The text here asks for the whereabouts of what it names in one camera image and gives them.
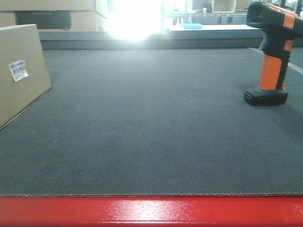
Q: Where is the brown cardboard box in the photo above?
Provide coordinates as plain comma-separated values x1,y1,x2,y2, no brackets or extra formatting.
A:
0,24,52,128

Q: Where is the orange black barcode scanner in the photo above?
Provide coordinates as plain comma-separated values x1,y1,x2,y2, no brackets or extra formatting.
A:
244,0,303,106

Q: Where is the large background cardboard box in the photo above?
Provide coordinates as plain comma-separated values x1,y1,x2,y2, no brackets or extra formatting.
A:
0,0,108,32

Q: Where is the dark grey fabric mat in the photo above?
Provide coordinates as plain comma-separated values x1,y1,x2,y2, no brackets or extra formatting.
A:
0,41,303,197

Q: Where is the blue tray in background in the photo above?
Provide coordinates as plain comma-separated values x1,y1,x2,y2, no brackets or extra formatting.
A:
179,23,203,30

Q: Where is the beige background bin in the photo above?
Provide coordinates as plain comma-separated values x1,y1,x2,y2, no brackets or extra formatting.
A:
212,0,236,13

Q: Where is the white barcode label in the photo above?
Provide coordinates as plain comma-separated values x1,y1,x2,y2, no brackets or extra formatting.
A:
9,60,28,82

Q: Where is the red metal table frame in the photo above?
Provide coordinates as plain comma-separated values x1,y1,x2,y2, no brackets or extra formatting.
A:
0,196,303,227

